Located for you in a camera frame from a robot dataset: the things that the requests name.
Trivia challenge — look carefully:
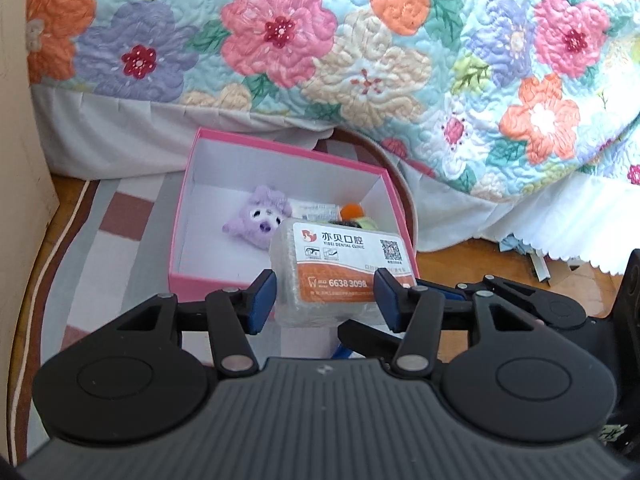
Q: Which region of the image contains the checked grey and brown rug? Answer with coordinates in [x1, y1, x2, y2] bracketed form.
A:
[10, 129, 422, 461]

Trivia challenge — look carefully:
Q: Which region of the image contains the beige wooden cabinet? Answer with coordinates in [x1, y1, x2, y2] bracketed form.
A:
[0, 0, 62, 223]

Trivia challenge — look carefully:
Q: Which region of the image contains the pink cardboard box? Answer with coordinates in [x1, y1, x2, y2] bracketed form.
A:
[167, 127, 421, 306]

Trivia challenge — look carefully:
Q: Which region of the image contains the white cardboard box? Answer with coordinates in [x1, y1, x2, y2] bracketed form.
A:
[530, 252, 622, 287]

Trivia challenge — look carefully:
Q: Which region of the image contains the light green yarn ball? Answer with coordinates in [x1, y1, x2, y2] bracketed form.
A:
[344, 214, 382, 234]

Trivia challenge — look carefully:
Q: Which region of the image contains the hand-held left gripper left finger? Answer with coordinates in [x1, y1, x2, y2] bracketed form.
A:
[117, 268, 277, 379]

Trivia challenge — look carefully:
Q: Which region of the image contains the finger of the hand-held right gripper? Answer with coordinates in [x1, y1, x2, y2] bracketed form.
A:
[337, 319, 453, 362]
[414, 274, 551, 322]

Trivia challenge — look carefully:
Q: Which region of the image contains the white tissue packet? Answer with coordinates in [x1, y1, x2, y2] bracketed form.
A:
[292, 199, 342, 222]

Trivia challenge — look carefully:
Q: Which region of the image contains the purple plush toy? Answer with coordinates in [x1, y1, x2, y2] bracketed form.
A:
[222, 185, 294, 250]

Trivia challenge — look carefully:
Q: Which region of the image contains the clear plastic box orange label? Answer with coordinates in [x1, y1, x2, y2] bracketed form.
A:
[269, 219, 417, 329]

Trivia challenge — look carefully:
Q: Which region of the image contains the grey-blue paper scrap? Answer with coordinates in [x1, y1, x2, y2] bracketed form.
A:
[499, 232, 536, 261]

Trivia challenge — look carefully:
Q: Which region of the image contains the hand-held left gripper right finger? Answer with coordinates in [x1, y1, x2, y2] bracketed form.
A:
[374, 267, 544, 379]

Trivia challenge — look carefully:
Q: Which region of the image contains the floral quilted bedspread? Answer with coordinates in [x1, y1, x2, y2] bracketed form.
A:
[27, 0, 640, 202]

